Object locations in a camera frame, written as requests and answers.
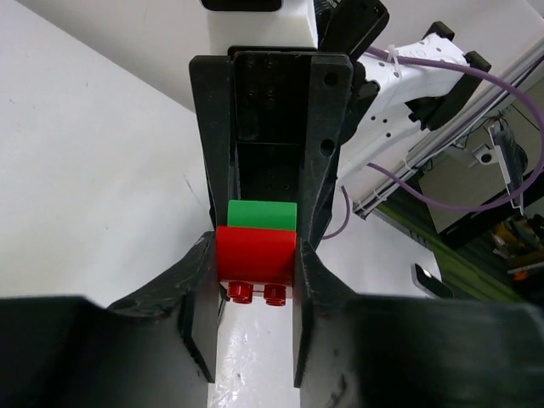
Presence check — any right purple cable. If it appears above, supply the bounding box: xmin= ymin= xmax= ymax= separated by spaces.
xmin=322 ymin=46 xmax=544 ymax=241

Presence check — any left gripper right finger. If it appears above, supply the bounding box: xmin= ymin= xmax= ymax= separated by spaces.
xmin=292 ymin=241 xmax=543 ymax=407

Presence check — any aluminium rail frame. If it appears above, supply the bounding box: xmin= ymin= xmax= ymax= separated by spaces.
xmin=354 ymin=49 xmax=543 ymax=216

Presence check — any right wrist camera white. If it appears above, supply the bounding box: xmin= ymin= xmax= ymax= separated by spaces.
xmin=207 ymin=1 xmax=318 ymax=55

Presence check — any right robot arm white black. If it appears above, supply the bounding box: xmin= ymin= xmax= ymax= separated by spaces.
xmin=189 ymin=1 xmax=490 ymax=245

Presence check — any red curved lego brick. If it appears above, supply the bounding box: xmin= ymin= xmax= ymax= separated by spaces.
xmin=216 ymin=226 xmax=297 ymax=307

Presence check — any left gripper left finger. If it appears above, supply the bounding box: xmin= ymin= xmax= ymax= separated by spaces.
xmin=1 ymin=232 xmax=219 ymax=407

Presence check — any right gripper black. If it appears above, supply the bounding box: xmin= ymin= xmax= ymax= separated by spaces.
xmin=189 ymin=46 xmax=353 ymax=247

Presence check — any green curved lego brick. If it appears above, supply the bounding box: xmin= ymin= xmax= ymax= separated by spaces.
xmin=227 ymin=200 xmax=298 ymax=231

